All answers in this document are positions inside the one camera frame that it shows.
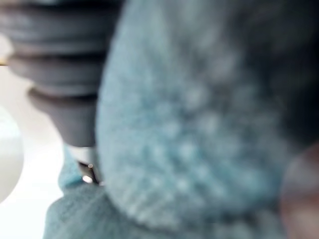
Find light blue knitted cushion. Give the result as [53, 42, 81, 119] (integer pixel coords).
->
[42, 0, 319, 239]

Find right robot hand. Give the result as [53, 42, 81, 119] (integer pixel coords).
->
[0, 0, 130, 186]

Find white round object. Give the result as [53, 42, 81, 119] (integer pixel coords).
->
[0, 106, 24, 204]

